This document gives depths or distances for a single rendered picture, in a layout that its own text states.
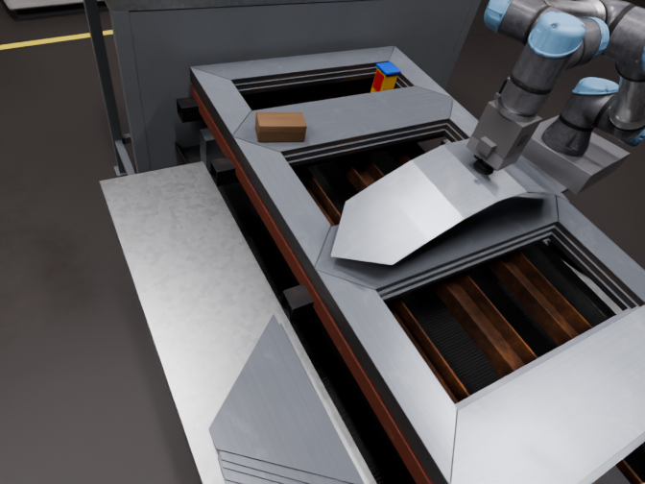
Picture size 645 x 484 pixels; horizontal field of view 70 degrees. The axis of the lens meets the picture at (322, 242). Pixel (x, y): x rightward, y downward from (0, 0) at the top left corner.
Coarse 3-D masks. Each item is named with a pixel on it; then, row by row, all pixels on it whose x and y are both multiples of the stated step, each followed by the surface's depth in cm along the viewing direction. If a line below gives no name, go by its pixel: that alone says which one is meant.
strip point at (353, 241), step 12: (348, 204) 96; (348, 216) 95; (348, 228) 94; (360, 228) 93; (336, 240) 93; (348, 240) 93; (360, 240) 92; (372, 240) 91; (336, 252) 92; (348, 252) 92; (360, 252) 91; (372, 252) 90; (384, 252) 89
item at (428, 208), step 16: (400, 176) 96; (416, 176) 95; (400, 192) 94; (416, 192) 93; (432, 192) 92; (416, 208) 92; (432, 208) 91; (448, 208) 90; (416, 224) 90; (432, 224) 89; (448, 224) 88
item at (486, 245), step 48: (336, 144) 123; (384, 144) 131; (528, 192) 122; (288, 240) 101; (432, 240) 104; (480, 240) 106; (528, 240) 114; (576, 240) 113; (384, 288) 94; (624, 288) 105; (384, 384) 80; (432, 480) 74
